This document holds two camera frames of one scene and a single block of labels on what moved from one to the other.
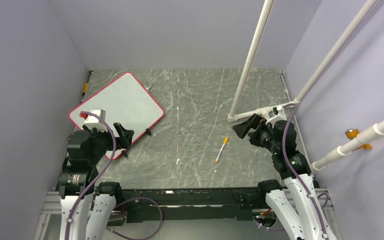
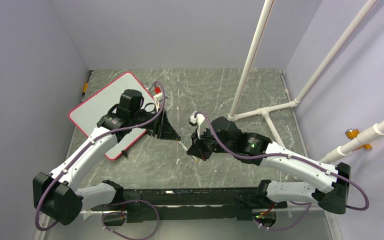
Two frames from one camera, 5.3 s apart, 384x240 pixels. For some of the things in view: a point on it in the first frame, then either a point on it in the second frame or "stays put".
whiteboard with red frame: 127,102 stays put
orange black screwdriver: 85,86 stays put
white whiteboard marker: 225,143 to 186,149
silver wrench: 148,86 stays put
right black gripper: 255,122 to 197,148
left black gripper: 125,136 to 162,128
